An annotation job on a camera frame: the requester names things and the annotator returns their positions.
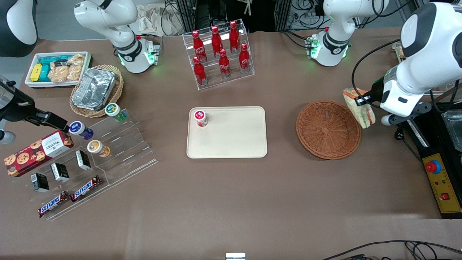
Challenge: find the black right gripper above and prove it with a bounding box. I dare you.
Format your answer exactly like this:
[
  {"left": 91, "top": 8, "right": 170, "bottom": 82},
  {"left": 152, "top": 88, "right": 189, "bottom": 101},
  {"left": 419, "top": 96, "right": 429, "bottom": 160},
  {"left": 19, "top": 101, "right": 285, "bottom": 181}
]
[{"left": 0, "top": 82, "right": 70, "bottom": 133}]

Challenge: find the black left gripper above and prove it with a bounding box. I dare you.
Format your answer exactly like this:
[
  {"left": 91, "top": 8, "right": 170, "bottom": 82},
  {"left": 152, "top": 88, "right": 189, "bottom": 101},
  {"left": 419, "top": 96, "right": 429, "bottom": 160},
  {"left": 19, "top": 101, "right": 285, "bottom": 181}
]
[{"left": 355, "top": 77, "right": 389, "bottom": 107}]

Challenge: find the triangular sandwich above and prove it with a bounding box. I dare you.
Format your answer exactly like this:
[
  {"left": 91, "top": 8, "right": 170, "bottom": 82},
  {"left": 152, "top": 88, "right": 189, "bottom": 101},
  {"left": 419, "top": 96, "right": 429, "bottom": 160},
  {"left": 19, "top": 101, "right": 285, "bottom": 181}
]
[{"left": 343, "top": 87, "right": 376, "bottom": 129}]

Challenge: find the round brown wicker basket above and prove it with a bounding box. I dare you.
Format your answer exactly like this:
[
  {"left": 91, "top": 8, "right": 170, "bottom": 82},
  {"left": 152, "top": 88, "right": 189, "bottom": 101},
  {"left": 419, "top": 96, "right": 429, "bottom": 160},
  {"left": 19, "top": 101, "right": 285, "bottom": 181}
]
[{"left": 296, "top": 100, "right": 362, "bottom": 160}]

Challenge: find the aluminium foil tray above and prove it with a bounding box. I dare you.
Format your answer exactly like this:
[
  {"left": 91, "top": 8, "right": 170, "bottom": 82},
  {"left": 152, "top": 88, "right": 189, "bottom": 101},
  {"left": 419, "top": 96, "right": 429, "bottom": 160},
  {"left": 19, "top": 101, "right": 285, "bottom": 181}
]
[{"left": 71, "top": 67, "right": 116, "bottom": 111}]

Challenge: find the oval light wicker basket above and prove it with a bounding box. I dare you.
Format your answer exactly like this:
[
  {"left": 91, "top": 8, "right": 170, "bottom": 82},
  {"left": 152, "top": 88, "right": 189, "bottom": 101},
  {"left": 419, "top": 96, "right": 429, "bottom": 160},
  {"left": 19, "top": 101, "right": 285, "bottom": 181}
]
[{"left": 70, "top": 64, "right": 124, "bottom": 118}]

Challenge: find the beige plastic tray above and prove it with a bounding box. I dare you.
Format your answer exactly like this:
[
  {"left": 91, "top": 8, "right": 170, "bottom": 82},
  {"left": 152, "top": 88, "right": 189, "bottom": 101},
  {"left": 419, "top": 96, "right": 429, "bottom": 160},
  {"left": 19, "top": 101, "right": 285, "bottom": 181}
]
[{"left": 186, "top": 106, "right": 268, "bottom": 159}]

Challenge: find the purple-lid small cup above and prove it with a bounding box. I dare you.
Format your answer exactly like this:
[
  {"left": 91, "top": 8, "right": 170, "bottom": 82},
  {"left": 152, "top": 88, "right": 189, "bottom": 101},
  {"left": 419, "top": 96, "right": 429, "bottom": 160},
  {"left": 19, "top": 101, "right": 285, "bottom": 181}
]
[{"left": 69, "top": 121, "right": 94, "bottom": 140}]

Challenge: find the red Walkers cookie box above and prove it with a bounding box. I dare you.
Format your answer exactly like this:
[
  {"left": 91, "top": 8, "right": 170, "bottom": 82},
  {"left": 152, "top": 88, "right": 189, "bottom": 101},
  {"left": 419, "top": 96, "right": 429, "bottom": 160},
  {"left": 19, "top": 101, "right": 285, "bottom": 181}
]
[{"left": 4, "top": 130, "right": 74, "bottom": 177}]

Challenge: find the white rectangular bin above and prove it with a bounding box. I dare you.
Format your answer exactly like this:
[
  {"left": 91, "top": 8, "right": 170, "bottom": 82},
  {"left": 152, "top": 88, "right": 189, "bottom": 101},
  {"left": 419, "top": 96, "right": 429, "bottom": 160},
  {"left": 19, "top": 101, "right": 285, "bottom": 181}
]
[{"left": 25, "top": 51, "right": 93, "bottom": 89}]

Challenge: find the small black white carton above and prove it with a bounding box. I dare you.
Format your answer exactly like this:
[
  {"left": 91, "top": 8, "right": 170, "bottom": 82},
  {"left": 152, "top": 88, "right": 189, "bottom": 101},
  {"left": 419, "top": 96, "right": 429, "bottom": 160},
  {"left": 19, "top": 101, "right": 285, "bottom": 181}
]
[
  {"left": 31, "top": 173, "right": 50, "bottom": 192},
  {"left": 51, "top": 162, "right": 70, "bottom": 182},
  {"left": 75, "top": 150, "right": 91, "bottom": 170}
]

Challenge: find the orange-lid small cup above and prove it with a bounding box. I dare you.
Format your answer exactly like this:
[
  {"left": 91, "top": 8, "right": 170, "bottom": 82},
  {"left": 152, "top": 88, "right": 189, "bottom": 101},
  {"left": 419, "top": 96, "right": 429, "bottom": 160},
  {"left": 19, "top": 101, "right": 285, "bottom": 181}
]
[{"left": 87, "top": 140, "right": 110, "bottom": 157}]

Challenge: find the long teal box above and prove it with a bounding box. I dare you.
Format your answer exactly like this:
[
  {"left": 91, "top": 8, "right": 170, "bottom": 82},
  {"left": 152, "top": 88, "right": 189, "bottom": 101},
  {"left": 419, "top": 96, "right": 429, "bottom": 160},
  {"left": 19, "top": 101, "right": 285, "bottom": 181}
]
[{"left": 39, "top": 56, "right": 71, "bottom": 66}]

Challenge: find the green-lid small cup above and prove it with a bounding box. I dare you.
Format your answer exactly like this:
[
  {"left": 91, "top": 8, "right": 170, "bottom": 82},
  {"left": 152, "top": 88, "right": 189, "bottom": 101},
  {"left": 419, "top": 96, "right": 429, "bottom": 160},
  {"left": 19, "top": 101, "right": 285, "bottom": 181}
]
[{"left": 105, "top": 103, "right": 127, "bottom": 122}]

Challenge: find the Snickers chocolate bar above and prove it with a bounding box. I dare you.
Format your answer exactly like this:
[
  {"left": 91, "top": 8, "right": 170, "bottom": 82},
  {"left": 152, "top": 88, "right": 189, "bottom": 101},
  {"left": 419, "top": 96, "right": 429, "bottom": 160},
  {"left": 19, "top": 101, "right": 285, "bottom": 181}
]
[
  {"left": 71, "top": 175, "right": 101, "bottom": 202},
  {"left": 38, "top": 191, "right": 70, "bottom": 218}
]

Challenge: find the black machine housing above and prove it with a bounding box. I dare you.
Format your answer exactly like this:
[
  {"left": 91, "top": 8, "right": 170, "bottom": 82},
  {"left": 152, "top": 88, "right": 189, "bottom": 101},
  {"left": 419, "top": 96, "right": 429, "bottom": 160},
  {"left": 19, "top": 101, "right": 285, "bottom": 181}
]
[{"left": 406, "top": 103, "right": 462, "bottom": 220}]

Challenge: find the clear acrylic step stand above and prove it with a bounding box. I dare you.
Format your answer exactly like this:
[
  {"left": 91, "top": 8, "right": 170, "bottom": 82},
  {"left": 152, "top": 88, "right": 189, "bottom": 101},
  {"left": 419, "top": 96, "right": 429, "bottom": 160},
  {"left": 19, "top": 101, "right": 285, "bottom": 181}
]
[
  {"left": 7, "top": 139, "right": 110, "bottom": 221},
  {"left": 69, "top": 108, "right": 158, "bottom": 187}
]

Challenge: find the steel pan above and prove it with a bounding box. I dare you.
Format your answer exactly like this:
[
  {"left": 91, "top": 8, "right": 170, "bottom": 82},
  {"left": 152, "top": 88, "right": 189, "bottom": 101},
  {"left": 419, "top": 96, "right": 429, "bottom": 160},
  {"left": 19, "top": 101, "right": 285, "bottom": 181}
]
[{"left": 441, "top": 109, "right": 462, "bottom": 152}]

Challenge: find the red emergency stop button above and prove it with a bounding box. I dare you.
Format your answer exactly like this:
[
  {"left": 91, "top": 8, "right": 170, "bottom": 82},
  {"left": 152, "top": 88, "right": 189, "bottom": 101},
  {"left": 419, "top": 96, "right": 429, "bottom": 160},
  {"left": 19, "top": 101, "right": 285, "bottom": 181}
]
[{"left": 425, "top": 159, "right": 442, "bottom": 174}]

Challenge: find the yellow control panel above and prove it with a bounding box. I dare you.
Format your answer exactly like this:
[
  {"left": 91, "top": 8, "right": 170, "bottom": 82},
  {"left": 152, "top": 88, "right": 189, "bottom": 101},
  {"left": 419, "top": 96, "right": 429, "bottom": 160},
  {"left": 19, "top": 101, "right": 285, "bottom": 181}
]
[{"left": 422, "top": 153, "right": 462, "bottom": 214}]

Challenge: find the clear acrylic bottle rack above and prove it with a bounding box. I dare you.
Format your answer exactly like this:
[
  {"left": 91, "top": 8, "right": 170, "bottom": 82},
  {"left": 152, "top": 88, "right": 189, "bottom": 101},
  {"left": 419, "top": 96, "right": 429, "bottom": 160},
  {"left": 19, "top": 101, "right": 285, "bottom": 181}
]
[{"left": 182, "top": 19, "right": 255, "bottom": 91}]

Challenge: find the red cola bottle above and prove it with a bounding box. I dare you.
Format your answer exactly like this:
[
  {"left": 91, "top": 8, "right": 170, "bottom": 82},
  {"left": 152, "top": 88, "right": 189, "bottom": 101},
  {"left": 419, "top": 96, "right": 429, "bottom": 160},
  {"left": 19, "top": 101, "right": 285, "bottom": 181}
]
[
  {"left": 211, "top": 26, "right": 223, "bottom": 58},
  {"left": 192, "top": 30, "right": 207, "bottom": 62},
  {"left": 219, "top": 49, "right": 231, "bottom": 78},
  {"left": 193, "top": 57, "right": 208, "bottom": 86},
  {"left": 229, "top": 21, "right": 240, "bottom": 54},
  {"left": 239, "top": 43, "right": 250, "bottom": 74}
]

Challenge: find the crumpled beige cloth bag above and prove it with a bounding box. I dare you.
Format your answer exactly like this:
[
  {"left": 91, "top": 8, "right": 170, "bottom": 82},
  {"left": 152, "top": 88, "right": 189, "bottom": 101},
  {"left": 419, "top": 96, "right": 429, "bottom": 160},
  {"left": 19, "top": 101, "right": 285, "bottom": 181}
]
[{"left": 134, "top": 3, "right": 185, "bottom": 36}]

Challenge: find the red-lid small cup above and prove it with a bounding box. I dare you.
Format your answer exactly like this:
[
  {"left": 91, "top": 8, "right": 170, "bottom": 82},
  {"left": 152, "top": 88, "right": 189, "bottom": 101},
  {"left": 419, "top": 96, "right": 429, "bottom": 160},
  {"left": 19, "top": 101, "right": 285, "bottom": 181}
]
[{"left": 194, "top": 109, "right": 208, "bottom": 127}]

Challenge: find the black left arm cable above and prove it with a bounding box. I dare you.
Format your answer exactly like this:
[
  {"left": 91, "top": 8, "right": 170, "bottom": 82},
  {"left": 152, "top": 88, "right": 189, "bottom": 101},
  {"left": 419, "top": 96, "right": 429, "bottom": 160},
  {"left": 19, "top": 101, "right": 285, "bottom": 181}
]
[{"left": 352, "top": 38, "right": 408, "bottom": 109}]

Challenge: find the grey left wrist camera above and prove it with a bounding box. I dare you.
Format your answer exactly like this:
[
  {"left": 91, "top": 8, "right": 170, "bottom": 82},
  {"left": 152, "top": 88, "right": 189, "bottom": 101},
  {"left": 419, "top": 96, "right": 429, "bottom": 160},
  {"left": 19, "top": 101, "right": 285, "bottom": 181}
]
[{"left": 381, "top": 102, "right": 432, "bottom": 126}]

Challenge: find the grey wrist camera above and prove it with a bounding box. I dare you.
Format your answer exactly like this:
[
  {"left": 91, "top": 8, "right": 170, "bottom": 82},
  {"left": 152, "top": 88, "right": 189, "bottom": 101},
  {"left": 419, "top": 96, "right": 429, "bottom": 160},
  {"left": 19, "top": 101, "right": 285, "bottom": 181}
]
[
  {"left": 0, "top": 130, "right": 17, "bottom": 145},
  {"left": 381, "top": 102, "right": 432, "bottom": 126}
]

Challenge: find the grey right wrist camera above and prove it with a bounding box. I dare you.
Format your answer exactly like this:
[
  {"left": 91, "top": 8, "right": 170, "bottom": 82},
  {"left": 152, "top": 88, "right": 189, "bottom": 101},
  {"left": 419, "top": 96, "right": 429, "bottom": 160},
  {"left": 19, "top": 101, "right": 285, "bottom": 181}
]
[{"left": 0, "top": 130, "right": 17, "bottom": 145}]

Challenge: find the black cable with plug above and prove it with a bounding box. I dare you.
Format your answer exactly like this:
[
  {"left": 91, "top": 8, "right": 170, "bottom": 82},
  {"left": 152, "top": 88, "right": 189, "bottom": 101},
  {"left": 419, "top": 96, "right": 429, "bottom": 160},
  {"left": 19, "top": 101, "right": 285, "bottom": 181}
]
[{"left": 393, "top": 123, "right": 423, "bottom": 163}]

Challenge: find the black cable bundle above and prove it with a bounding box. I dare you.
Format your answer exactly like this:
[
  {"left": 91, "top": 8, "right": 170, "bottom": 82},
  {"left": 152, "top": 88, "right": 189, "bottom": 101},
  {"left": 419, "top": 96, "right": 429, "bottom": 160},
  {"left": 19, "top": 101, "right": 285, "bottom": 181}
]
[{"left": 280, "top": 30, "right": 315, "bottom": 50}]

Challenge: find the black cable along table edge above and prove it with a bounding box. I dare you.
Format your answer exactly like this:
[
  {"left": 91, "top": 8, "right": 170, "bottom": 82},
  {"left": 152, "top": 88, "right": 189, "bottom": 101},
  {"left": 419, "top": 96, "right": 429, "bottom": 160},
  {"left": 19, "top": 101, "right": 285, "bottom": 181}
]
[{"left": 321, "top": 240, "right": 462, "bottom": 260}]

